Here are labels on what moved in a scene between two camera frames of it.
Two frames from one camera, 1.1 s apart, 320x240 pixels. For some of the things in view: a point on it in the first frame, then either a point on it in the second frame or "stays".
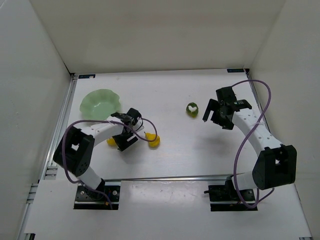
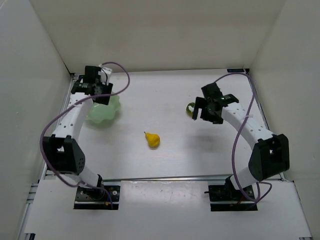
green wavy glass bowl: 99,104 stays
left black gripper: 127,141 → 101,97
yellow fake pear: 152,136 stays
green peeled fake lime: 192,109 stays
